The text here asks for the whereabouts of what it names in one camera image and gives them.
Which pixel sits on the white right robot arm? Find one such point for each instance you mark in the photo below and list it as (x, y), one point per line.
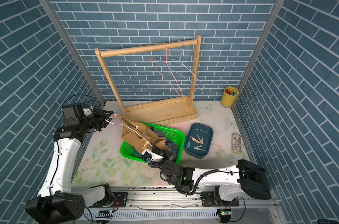
(240, 180)

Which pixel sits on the pink clothespin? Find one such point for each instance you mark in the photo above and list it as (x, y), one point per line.
(201, 139)

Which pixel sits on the white wire hanger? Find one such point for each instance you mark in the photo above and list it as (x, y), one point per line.
(139, 129)

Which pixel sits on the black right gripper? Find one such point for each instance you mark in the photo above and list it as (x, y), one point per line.
(166, 153)

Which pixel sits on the tan tank top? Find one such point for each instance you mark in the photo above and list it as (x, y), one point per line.
(137, 144)

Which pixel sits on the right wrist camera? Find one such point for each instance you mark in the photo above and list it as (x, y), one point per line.
(148, 156)

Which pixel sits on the yellow pen cup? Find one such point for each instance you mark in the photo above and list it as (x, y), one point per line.
(229, 96)

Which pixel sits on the green plastic basket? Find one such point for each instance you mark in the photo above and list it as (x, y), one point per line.
(176, 136)

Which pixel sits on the dark teal plastic tray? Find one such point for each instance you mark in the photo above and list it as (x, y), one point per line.
(203, 131)

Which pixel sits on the wooden clothes rack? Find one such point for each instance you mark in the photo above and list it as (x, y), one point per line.
(154, 83)

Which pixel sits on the yellow clothespin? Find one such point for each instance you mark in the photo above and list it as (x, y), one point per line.
(195, 140)

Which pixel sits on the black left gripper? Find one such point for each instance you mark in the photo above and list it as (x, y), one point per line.
(102, 115)

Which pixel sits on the tan clothespin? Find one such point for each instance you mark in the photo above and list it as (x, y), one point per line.
(147, 146)

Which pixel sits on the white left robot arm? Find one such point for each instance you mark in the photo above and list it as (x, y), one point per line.
(55, 203)

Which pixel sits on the dark grey tank top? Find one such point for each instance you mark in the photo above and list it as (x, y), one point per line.
(172, 146)

